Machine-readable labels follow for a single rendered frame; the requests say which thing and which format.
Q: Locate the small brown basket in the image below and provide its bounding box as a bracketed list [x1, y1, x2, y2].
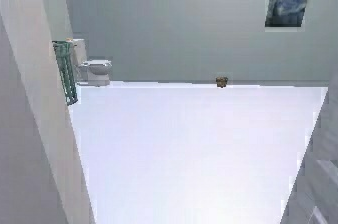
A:
[215, 76, 229, 89]

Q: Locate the white toilet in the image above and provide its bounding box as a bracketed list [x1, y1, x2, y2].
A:
[71, 38, 113, 88]

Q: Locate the green towel rack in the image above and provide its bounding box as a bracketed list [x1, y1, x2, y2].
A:
[52, 40, 79, 107]

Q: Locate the grey panelled room door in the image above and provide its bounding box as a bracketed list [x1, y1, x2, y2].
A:
[279, 6, 338, 224]

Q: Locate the blue framed wall picture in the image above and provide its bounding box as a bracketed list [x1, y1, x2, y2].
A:
[264, 0, 308, 33]

